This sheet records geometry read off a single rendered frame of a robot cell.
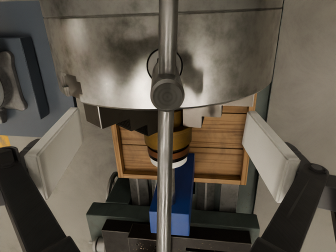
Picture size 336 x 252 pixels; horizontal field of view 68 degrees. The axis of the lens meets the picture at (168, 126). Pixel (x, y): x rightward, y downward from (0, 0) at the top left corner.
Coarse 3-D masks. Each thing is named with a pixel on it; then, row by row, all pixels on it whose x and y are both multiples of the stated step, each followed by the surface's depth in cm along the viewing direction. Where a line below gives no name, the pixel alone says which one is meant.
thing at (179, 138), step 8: (176, 112) 39; (176, 120) 40; (176, 128) 40; (184, 128) 40; (144, 136) 43; (152, 136) 40; (176, 136) 40; (184, 136) 41; (152, 144) 41; (176, 144) 40; (184, 144) 41; (152, 152) 42; (176, 152) 42; (184, 152) 43; (176, 160) 42
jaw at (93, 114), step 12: (72, 84) 30; (84, 108) 33; (96, 108) 30; (108, 108) 31; (96, 120) 31; (108, 120) 32; (120, 120) 33; (132, 120) 35; (144, 120) 36; (156, 120) 38; (144, 132) 38
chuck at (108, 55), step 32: (64, 32) 25; (96, 32) 23; (128, 32) 22; (192, 32) 22; (224, 32) 23; (256, 32) 25; (64, 64) 28; (96, 64) 25; (128, 64) 23; (192, 64) 23; (224, 64) 24; (256, 64) 27; (96, 96) 26; (128, 96) 25; (192, 96) 25; (224, 96) 26
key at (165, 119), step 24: (168, 0) 15; (168, 24) 15; (168, 48) 16; (168, 72) 16; (168, 120) 18; (168, 144) 19; (168, 168) 19; (168, 192) 20; (168, 216) 20; (168, 240) 21
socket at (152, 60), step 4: (152, 52) 23; (156, 52) 23; (176, 52) 23; (152, 56) 23; (156, 56) 23; (176, 56) 23; (148, 60) 23; (152, 60) 23; (156, 60) 23; (176, 60) 23; (180, 60) 23; (148, 64) 23; (152, 64) 23; (176, 64) 23; (180, 64) 23; (148, 68) 23; (152, 68) 23; (180, 68) 24; (148, 72) 24
